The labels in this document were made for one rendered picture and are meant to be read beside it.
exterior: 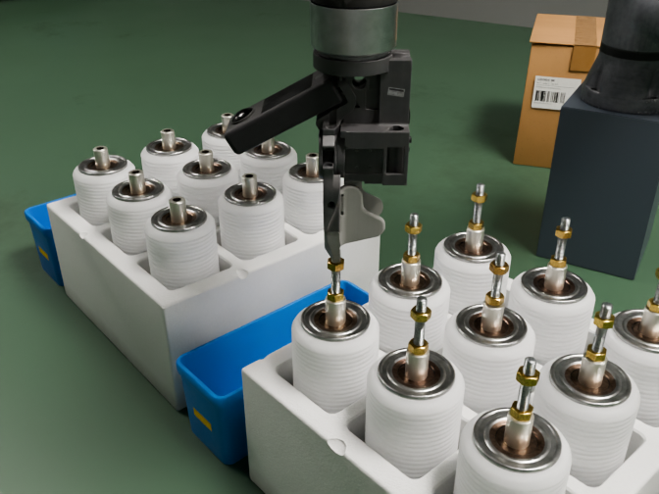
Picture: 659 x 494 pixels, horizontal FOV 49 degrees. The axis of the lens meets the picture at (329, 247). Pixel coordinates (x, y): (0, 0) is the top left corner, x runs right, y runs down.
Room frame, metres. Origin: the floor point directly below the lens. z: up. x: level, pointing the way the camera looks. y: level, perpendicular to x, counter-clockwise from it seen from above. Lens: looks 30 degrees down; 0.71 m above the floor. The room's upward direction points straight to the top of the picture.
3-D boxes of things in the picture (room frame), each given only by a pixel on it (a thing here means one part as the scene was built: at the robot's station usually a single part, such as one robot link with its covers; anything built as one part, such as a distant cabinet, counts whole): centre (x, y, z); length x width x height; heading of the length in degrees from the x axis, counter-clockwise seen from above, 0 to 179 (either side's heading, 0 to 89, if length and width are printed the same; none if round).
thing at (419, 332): (0.55, -0.08, 0.30); 0.01 x 0.01 x 0.08
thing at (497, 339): (0.63, -0.17, 0.25); 0.08 x 0.08 x 0.01
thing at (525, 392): (0.46, -0.16, 0.30); 0.01 x 0.01 x 0.08
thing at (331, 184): (0.61, 0.00, 0.42); 0.05 x 0.02 x 0.09; 179
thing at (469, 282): (0.79, -0.18, 0.16); 0.10 x 0.10 x 0.18
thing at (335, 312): (0.64, -0.01, 0.26); 0.02 x 0.02 x 0.03
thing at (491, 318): (0.63, -0.17, 0.26); 0.02 x 0.02 x 0.03
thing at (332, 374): (0.64, -0.01, 0.16); 0.10 x 0.10 x 0.18
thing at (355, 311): (0.64, -0.01, 0.25); 0.08 x 0.08 x 0.01
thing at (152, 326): (1.04, 0.19, 0.09); 0.39 x 0.39 x 0.18; 40
